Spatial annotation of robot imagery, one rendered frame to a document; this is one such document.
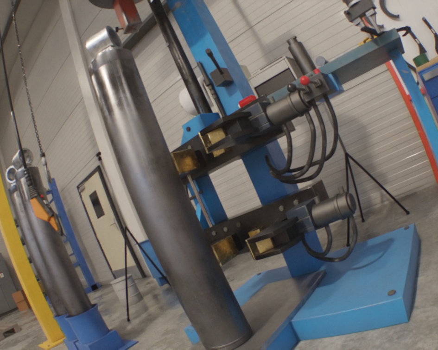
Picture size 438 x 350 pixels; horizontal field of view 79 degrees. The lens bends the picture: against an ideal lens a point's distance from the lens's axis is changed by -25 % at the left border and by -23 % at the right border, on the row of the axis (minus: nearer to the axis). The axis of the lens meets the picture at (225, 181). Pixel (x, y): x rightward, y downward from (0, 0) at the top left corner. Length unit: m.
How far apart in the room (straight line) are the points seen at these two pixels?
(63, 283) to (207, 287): 1.33
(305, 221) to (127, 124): 0.82
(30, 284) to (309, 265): 2.74
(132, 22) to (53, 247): 1.57
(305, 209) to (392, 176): 1.97
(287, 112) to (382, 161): 1.99
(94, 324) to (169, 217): 1.35
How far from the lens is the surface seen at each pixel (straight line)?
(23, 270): 3.56
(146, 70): 4.80
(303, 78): 1.16
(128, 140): 1.24
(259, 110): 1.42
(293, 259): 1.93
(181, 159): 1.61
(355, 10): 1.36
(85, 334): 2.36
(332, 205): 1.38
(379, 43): 1.41
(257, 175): 1.87
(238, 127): 1.33
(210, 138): 1.34
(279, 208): 1.59
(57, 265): 2.32
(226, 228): 1.79
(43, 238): 2.33
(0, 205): 3.66
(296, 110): 1.37
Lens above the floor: 0.71
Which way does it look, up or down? 3 degrees up
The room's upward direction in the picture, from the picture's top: 24 degrees counter-clockwise
